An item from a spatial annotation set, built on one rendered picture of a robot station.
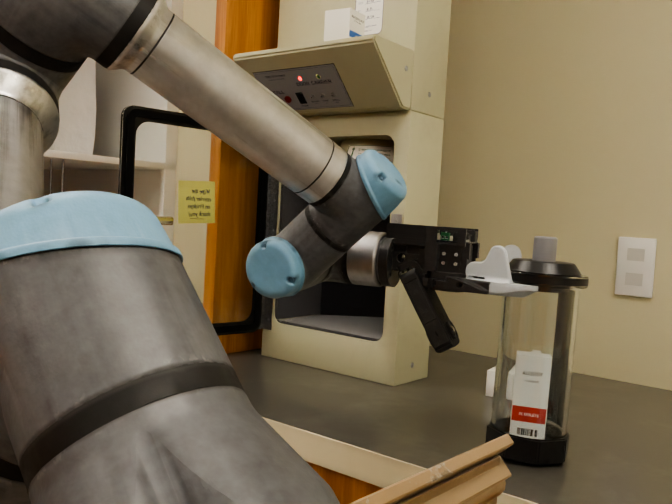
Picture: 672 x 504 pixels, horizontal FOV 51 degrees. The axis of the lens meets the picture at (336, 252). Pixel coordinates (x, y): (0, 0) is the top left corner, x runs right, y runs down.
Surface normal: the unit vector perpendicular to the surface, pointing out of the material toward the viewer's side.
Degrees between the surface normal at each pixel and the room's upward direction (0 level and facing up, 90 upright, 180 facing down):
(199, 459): 34
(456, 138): 90
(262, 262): 96
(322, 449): 90
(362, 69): 135
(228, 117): 121
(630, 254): 90
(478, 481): 47
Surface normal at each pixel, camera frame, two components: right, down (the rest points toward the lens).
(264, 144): 0.12, 0.57
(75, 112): 0.63, 0.15
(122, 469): -0.18, -0.65
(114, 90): -0.62, 0.00
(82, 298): 0.09, -0.49
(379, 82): -0.48, 0.71
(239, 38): 0.78, 0.07
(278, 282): -0.41, 0.13
